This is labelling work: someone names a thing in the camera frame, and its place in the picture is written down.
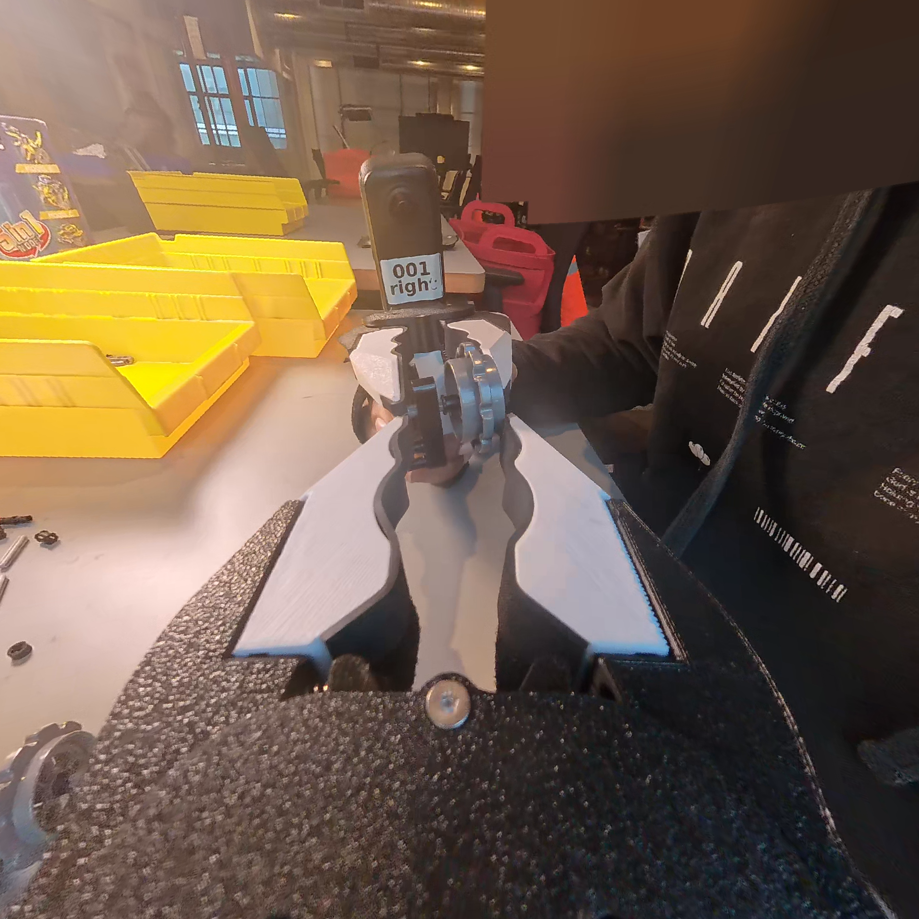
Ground yellow toy brick vehicle model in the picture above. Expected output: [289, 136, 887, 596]
[0, 721, 99, 880]

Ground person in black hoodie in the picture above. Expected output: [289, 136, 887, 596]
[575, 187, 919, 919]

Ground yellow storage bin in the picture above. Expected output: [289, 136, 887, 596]
[41, 232, 359, 361]
[128, 168, 311, 239]
[0, 312, 261, 462]

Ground pile of black brick parts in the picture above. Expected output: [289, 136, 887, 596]
[0, 512, 61, 575]

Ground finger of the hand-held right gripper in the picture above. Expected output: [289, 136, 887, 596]
[457, 316, 519, 377]
[351, 325, 412, 410]

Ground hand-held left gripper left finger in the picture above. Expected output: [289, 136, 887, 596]
[232, 418, 410, 690]

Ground printed cardboard toy box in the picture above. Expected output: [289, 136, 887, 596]
[0, 115, 91, 261]

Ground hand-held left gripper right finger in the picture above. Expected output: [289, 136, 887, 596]
[496, 417, 674, 693]

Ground person's right forearm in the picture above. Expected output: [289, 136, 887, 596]
[506, 259, 669, 429]

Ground building windows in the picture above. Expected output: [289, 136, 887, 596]
[174, 54, 290, 153]

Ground thin black holed brick beam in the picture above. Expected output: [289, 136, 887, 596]
[400, 345, 449, 469]

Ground orange beanbag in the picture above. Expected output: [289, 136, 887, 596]
[322, 144, 373, 201]

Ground grey desk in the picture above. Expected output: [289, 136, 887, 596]
[0, 194, 647, 863]

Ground grey toothed brick wheel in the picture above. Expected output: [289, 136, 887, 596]
[440, 339, 508, 452]

